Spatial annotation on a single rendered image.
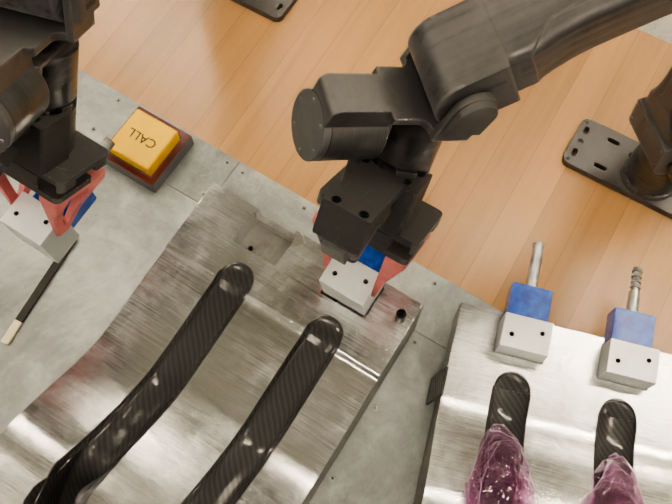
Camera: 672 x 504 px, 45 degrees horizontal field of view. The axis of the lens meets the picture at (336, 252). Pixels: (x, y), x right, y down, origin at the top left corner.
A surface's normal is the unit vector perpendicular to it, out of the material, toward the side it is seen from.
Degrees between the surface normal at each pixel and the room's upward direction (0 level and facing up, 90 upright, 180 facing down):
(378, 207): 32
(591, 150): 0
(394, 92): 24
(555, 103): 0
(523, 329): 0
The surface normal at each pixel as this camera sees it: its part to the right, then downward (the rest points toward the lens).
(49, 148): 0.85, 0.49
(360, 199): 0.27, -0.73
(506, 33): -0.33, -0.26
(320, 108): -0.88, 0.09
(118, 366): 0.16, -0.58
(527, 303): 0.00, -0.37
